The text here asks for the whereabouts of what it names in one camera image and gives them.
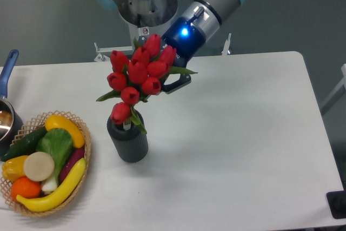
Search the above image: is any yellow bell pepper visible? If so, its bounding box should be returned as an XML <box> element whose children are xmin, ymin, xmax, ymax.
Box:
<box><xmin>2</xmin><ymin>155</ymin><xmax>29</xmax><ymax>182</ymax></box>

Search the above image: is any yellow squash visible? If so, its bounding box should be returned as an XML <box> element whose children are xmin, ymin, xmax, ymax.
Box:
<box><xmin>45</xmin><ymin>114</ymin><xmax>85</xmax><ymax>148</ymax></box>

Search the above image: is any purple sweet potato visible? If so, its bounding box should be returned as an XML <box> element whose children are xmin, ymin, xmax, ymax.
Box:
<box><xmin>59</xmin><ymin>147</ymin><xmax>85</xmax><ymax>183</ymax></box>

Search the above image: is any blue handled saucepan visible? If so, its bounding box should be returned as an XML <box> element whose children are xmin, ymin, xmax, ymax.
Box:
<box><xmin>1</xmin><ymin>49</ymin><xmax>23</xmax><ymax>156</ymax></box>

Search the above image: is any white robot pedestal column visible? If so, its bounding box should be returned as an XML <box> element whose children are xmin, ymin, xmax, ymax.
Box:
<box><xmin>117</xmin><ymin>0</ymin><xmax>178</xmax><ymax>56</ymax></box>

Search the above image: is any red tulip bouquet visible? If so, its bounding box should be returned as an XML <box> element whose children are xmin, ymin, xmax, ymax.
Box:
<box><xmin>96</xmin><ymin>34</ymin><xmax>195</xmax><ymax>134</ymax></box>

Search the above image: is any beige round slice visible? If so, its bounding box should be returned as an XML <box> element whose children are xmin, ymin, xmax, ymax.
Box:
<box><xmin>23</xmin><ymin>151</ymin><xmax>55</xmax><ymax>182</ymax></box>

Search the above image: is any orange fruit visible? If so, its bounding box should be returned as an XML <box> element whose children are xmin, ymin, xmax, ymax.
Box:
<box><xmin>10</xmin><ymin>177</ymin><xmax>41</xmax><ymax>201</ymax></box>

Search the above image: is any yellow banana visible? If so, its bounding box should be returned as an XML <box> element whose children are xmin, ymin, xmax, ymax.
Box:
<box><xmin>16</xmin><ymin>158</ymin><xmax>87</xmax><ymax>212</ymax></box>

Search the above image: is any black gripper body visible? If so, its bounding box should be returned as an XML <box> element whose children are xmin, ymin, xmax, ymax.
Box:
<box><xmin>163</xmin><ymin>7</ymin><xmax>206</xmax><ymax>68</ymax></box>

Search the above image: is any dark grey ribbed vase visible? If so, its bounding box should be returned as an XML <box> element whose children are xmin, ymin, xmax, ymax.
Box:
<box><xmin>107</xmin><ymin>118</ymin><xmax>148</xmax><ymax>163</ymax></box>

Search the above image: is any woven wicker basket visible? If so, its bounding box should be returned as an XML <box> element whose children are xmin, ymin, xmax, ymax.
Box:
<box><xmin>1</xmin><ymin>110</ymin><xmax>91</xmax><ymax>217</ymax></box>

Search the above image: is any green bok choy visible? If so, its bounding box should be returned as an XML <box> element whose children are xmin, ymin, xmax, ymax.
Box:
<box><xmin>36</xmin><ymin>128</ymin><xmax>73</xmax><ymax>195</ymax></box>

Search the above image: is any green cucumber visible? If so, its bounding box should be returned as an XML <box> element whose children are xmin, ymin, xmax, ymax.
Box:
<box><xmin>1</xmin><ymin>127</ymin><xmax>47</xmax><ymax>162</ymax></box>

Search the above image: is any black device at table edge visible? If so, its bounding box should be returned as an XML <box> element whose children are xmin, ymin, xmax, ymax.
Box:
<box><xmin>326</xmin><ymin>190</ymin><xmax>345</xmax><ymax>219</ymax></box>

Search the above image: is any white furniture at right edge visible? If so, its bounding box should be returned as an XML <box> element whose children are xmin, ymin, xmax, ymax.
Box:
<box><xmin>320</xmin><ymin>64</ymin><xmax>345</xmax><ymax>116</ymax></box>

